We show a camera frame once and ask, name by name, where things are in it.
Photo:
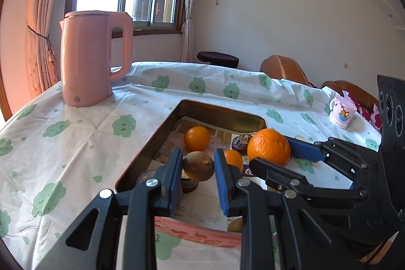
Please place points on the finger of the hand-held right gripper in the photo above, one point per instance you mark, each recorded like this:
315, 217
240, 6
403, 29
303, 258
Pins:
272, 173
305, 150

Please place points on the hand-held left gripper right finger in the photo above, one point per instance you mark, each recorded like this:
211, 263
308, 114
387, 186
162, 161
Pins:
221, 181

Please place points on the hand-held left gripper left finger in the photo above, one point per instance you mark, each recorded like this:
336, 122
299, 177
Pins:
175, 184

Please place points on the large orange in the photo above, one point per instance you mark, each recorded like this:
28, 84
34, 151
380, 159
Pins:
269, 146

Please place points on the reddish sweet potato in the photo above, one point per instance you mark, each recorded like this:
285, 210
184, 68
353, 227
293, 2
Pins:
148, 175

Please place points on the brown round fruit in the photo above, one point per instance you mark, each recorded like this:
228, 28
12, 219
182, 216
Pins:
197, 165
235, 224

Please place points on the metal tray with newspaper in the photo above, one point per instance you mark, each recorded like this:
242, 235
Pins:
218, 113

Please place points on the brown speckled cylinder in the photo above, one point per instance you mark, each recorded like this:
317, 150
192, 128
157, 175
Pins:
189, 185

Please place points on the small orange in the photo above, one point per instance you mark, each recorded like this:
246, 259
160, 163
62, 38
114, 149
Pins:
234, 159
196, 138

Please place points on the printed paper liner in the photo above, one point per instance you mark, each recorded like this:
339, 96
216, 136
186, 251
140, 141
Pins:
202, 206

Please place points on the dark foil wrapped snack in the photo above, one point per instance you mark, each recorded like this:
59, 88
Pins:
240, 142

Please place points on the pink floral cushion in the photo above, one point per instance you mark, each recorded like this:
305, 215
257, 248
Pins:
375, 118

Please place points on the pink cartoon cup with lid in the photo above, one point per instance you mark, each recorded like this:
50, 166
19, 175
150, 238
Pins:
341, 113

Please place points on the brown leather sofa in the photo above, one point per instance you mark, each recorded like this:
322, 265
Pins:
357, 93

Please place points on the brown leather chair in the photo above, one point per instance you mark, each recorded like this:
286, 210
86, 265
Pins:
281, 69

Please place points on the white tablecloth green prints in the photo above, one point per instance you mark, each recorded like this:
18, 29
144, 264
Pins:
79, 146

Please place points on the black round stool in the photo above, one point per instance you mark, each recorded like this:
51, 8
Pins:
218, 58

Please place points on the pink electric kettle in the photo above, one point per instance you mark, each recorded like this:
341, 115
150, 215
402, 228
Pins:
85, 61

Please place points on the red paper window decoration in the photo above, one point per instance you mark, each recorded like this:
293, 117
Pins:
157, 8

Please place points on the curtain tieback tassel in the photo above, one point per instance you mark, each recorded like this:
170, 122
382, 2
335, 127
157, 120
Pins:
49, 58

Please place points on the pink floral curtain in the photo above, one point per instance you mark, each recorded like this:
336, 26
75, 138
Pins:
191, 4
41, 4

